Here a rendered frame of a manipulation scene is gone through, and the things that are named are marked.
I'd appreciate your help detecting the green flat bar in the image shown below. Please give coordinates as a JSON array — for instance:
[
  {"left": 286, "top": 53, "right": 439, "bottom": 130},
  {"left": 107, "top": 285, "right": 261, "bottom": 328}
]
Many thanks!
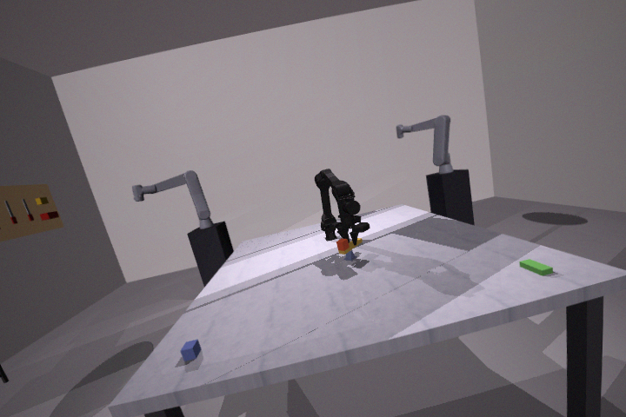
[{"left": 520, "top": 259, "right": 553, "bottom": 275}]

